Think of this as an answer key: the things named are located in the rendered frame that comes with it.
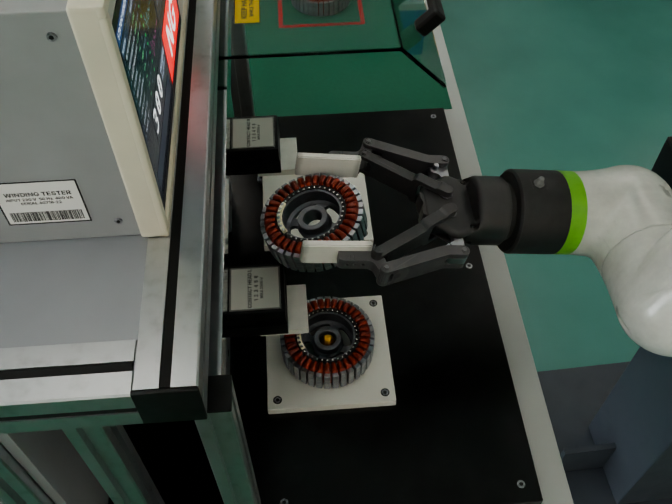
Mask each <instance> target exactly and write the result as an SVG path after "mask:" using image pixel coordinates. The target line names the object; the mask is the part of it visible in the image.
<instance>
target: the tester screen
mask: <svg viewBox="0 0 672 504"><path fill-rule="evenodd" d="M165 4H166V0H162V3H161V11H160V20H158V16H157V11H156V7H155V2H154V0H122V2H121V8H120V14H119V19H118V25H117V31H116V39H117V42H118V46H119V49H120V53H121V56H122V60H123V63H124V67H125V71H126V74H127V78H128V81H129V85H130V88H131V92H132V95H133V99H134V103H135V106H136V110H137V113H138V117H139V120H140V124H141V127H142V131H143V135H144V138H145V142H146V145H147V149H148V152H149V156H150V159H151V163H152V166H153V170H154V174H155V177H156V181H157V184H158V188H159V191H160V195H161V198H162V202H163V201H164V189H165V178H166V167H167V156H168V145H169V134H170V123H171V112H172V100H173V89H174V78H175V67H176V56H177V45H178V34H179V22H180V16H179V20H178V31H177V42H176V53H175V64H174V75H173V84H172V80H171V75H170V71H169V66H168V62H167V57H166V53H165V48H164V44H163V39H162V30H163V22H164V13H165ZM158 68H159V72H160V76H161V81H162V85H163V89H164V93H163V103H162V113H161V122H160V132H159V141H158V137H157V133H156V130H155V126H154V122H153V118H152V116H153V107H154V98H155V89H156V80H157V72H158ZM167 76H168V77H169V82H170V86H171V95H170V106H169V116H168V127H167V138H166V149H165V159H164V170H163V181H162V190H161V187H160V183H159V180H158V166H159V156H160V146H161V136H162V126H163V116H164V106H165V96H166V86H167Z"/></svg>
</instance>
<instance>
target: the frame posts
mask: <svg viewBox="0 0 672 504"><path fill-rule="evenodd" d="M231 96H232V103H233V110H234V117H248V116H255V111H254V102H253V93H252V85H251V76H250V67H249V59H231ZM194 421H195V424H196V427H197V429H198V432H199V435H200V438H201V441H202V443H203V446H204V449H205V452H206V455H207V457H208V460H209V463H210V466H211V469H212V471H213V474H214V477H215V480H216V483H217V486H218V488H219V491H220V494H221V497H222V500H223V502H224V504H261V499H260V495H259V491H258V486H257V482H256V478H255V474H254V470H253V465H252V461H251V457H250V453H249V448H248V444H247V440H246V436H245V432H244V427H243V423H242V419H241V415H240V410H239V406H238V402H237V398H236V393H235V389H234V385H233V381H232V375H231V374H229V375H215V376H208V397H207V419H205V420H194ZM62 430H63V432H64V433H65V435H66V436H67V437H68V439H69V440H70V442H71V443H72V445H73V446H74V447H75V449H76V450H77V452H78V453H79V454H80V456H81V457H82V459H83V460H84V462H85V463H86V464H87V466H88V467H89V469H90V470H91V471H92V473H93V474H94V476H95V477H96V479H97V480H98V481H99V483H100V484H101V486H102V487H103V488H104V490H105V491H106V493H107V494H108V496H109V497H110V498H111V500H112V501H113V503H114V504H165V502H164V501H163V499H162V497H161V495H160V493H159V491H158V490H157V488H156V486H155V484H154V482H153V480H152V478H151V477H150V475H149V473H148V471H147V469H146V467H145V466H144V464H143V462H142V460H141V458H140V456H139V455H138V453H137V451H136V449H135V447H134V445H133V444H132V442H131V440H130V438H129V436H128V434H127V432H126V431H125V429H124V427H123V425H116V426H102V427H88V428H74V429H62Z"/></svg>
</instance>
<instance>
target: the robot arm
mask: <svg viewBox="0 0 672 504"><path fill-rule="evenodd" d="M372 150H373V151H372ZM367 163H369V164H370V165H369V164H367ZM448 163H449V158H448V157H447V156H443V155H427V154H423V153H420V152H416V151H413V150H410V149H406V148H403V147H399V146H396V145H392V144H389V143H385V142H382V141H378V140H375V139H371V138H365V139H364V140H363V143H362V146H361V148H360V150H359V151H357V152H349V151H330V152H329V154H321V153H300V152H298V153H297V156H296V164H295V174H296V175H309V174H311V175H312V176H313V174H315V173H320V175H322V173H326V174H328V175H329V176H330V174H332V175H336V177H338V176H339V177H354V178H357V176H358V174H359V173H360V172H361V173H363V174H365V175H367V176H369V177H371V178H373V179H375V180H377V181H379V182H381V183H383V184H385V185H387V186H389V187H391V188H393V189H395V190H397V191H399V192H401V193H403V194H405V195H407V197H408V199H409V200H410V201H412V202H414V203H415V206H416V210H417V212H418V214H419V219H418V222H419V223H418V224H417V225H415V226H413V227H411V228H410V229H408V230H406V231H404V232H402V233H401V234H399V235H397V236H395V237H394V238H392V239H390V240H388V241H386V242H385V243H383V244H381V245H379V246H376V244H375V245H374V246H373V243H372V242H371V241H319V240H303V241H302V247H301V253H300V262H301V263H337V267H339V268H342V269H348V268H349V269H352V268H353V269H369V270H371V271H372V272H373V273H374V275H375V277H376V278H377V279H376V283H377V284H378V285H379V286H386V285H390V284H393V283H396V282H400V281H403V280H406V279H409V278H413V277H416V276H419V275H422V274H426V273H429V272H432V271H436V270H439V269H442V268H462V267H463V266H464V263H465V261H466V259H467V257H468V255H469V253H470V249H469V248H468V247H467V246H465V245H464V242H466V243H467V244H469V245H495V246H498V248H499V249H500V250H501V251H502V252H503V253H506V254H563V255H580V256H587V257H589V258H590V259H592V261H593V262H594V264H595V266H596V267H597V269H598V271H599V273H600V275H601V277H602V278H603V281H604V283H605V285H606V288H607V290H608V293H609V295H610V298H611V300H612V303H613V306H614V309H615V311H616V315H617V318H618V320H619V322H620V325H621V326H622V328H623V330H624V331H625V333H626V334H627V335H628V336H629V337H630V338H631V339H632V340H633V341H634V342H635V343H636V344H638V345H639V346H640V347H642V348H644V349H645V350H647V351H650V352H652V353H655V354H658V355H661V356H667V357H672V189H671V188H670V186H669V185H668V184H667V182H666V181H665V180H664V179H663V178H662V177H660V176H659V175H658V174H656V173H655V172H653V171H651V170H649V169H646V168H644V167H640V166H635V165H617V166H612V167H608V168H603V169H597V170H588V171H558V170H530V169H507V170H506V171H504V172H503V173H502V174H501V175H500V176H471V177H468V178H466V179H463V180H459V179H455V178H452V177H450V176H449V174H448V169H447V166H448ZM434 179H436V180H434ZM420 186H423V187H424V188H422V189H421V190H420V192H419V189H420ZM436 238H440V239H442V240H444V241H445V242H447V243H448V244H447V245H444V246H440V247H436V248H433V249H429V250H426V251H423V252H419V253H416V254H412V255H409V256H405V257H402V256H403V255H405V254H407V253H409V252H410V251H412V250H414V249H415V248H417V247H419V246H421V245H422V246H424V245H426V244H428V243H430V242H431V241H433V240H435V239H436ZM375 246H376V248H375ZM372 248H373V249H372ZM400 257H402V258H400ZM398 258H399V259H398Z"/></svg>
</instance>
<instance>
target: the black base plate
mask: <svg viewBox="0 0 672 504"><path fill-rule="evenodd" d="M277 119H278V127H279V133H280V138H295V137H296V141H297V153H298V152H300V153H321V154H329V152H330V151H349V152H357V151H359V150H360V148H361V146H362V143H363V140H364V139H365V138H371V139H375V140H378V141H382V142H385V143H389V144H392V145H396V146H399V147H403V148H406V149H410V150H413V151H416V152H420V153H423V154H427V155H443V156H447V157H448V158H449V163H448V166H447V169H448V174H449V176H450V177H452V178H455V179H459V180H462V179H461V175H460V171H459V167H458V163H457V159H456V155H455V151H454V147H453V143H452V139H451V135H450V131H449V127H448V124H447V120H446V116H445V112H444V108H432V109H413V110H394V111H375V112H356V113H337V114H319V115H300V116H281V117H277ZM364 176H365V183H366V190H367V197H368V204H369V211H370V218H371V225H372V232H373V239H374V240H373V246H374V245H375V244H376V246H379V245H381V244H383V243H385V242H386V241H388V240H390V239H392V238H394V237H395V236H397V235H399V234H401V233H402V232H404V231H406V230H408V229H410V228H411V227H413V226H415V225H417V224H418V223H419V222H418V219H419V214H418V212H417V210H416V206H415V203H414V202H412V201H410V200H409V199H408V197H407V195H405V194H403V193H401V192H399V191H397V190H395V189H393V188H391V187H389V186H387V185H385V184H383V183H381V182H379V181H377V180H375V179H373V178H371V177H369V176H367V175H365V174H364ZM229 177H230V183H231V189H232V232H228V267H232V266H248V265H264V264H280V263H279V262H278V261H277V260H276V259H275V258H274V257H273V255H272V254H271V252H270V251H264V238H263V235H262V233H261V229H260V228H261V227H260V221H261V219H260V217H261V214H263V213H262V210H263V186H262V184H261V183H259V182H258V181H257V177H258V174H248V175H230V176H229ZM464 245H465V246H467V247H468V248H469V249H470V253H469V255H468V257H467V259H466V261H465V263H464V266H463V267H462V268H442V269H439V270H436V271H432V272H429V273H426V274H422V275H419V276H416V277H413V278H409V279H406V280H403V281H400V282H396V283H393V284H390V285H386V286H379V285H378V284H377V283H376V279H377V278H376V277H375V275H374V273H373V272H372V271H371V270H369V269H353V268H352V269H349V268H348V269H342V268H339V267H337V266H336V267H334V265H333V264H332V263H331V265H332V268H331V269H328V270H326V269H325V267H324V265H323V267H324V268H323V271H320V272H317V271H316V269H315V271H314V272H307V269H306V272H299V270H297V271H294V270H291V268H287V267H285V266H284V273H285V274H286V285H300V284H306V295H307V300H310V299H313V298H315V300H317V297H323V299H325V296H330V297H331V299H332V297H338V298H347V297H363V296H378V295H381V296H382V303H383V310H384V317H385V324H386V331H387V338H388V345H389V352H390V359H391V366H392V373H393V380H394V387H395V394H396V405H391V406H377V407H363V408H349V409H336V410H322V411H308V412H294V413H280V414H268V407H267V362H266V336H261V335H259V336H244V337H230V374H231V375H232V381H233V385H234V389H235V393H236V398H237V402H238V406H239V410H240V415H241V419H242V423H243V427H244V432H245V436H246V440H247V444H248V448H249V453H250V457H251V461H252V465H253V470H254V474H255V478H256V482H257V486H258V491H259V495H260V499H261V504H541V503H542V501H543V498H542V494H541V490H540V486H539V482H538V478H537V474H536V470H535V466H534V462H533V459H532V455H531V451H530V447H529V443H528V439H527V435H526V431H525V427H524V423H523V419H522V415H521V411H520V407H519V403H518V399H517V395H516V392H515V388H514V384H513V380H512V376H511V372H510V368H509V364H508V360H507V356H506V352H505V348H504V344H503V340H502V336H501V332H500V328H499V325H498V321H497V317H496V313H495V309H494V305H493V301H492V297H491V293H490V289H489V285H488V281H487V277H486V273H485V269H484V265H483V261H482V258H481V254H480V250H479V246H478V245H469V244H467V243H466V242H464ZM376 246H375V248H376ZM123 427H124V429H125V431H126V432H127V434H128V436H129V438H130V440H131V442H132V444H133V445H134V447H135V449H136V451H137V453H138V455H139V456H140V458H141V460H142V462H143V464H144V466H145V467H146V469H147V471H148V473H149V475H150V477H151V478H152V480H153V482H154V484H155V486H156V488H157V490H158V491H159V493H160V495H161V497H162V499H163V501H164V502H165V504H224V502H223V500H222V497H221V494H220V491H219V488H218V486H217V483H216V480H215V477H214V474H213V471H212V469H211V466H210V463H209V460H208V457H207V455H206V452H205V449H204V446H203V443H202V441H201V438H200V435H199V432H198V429H197V427H196V424H195V421H194V420H191V421H177V422H163V423H149V424H144V423H143V424H130V425H123Z"/></svg>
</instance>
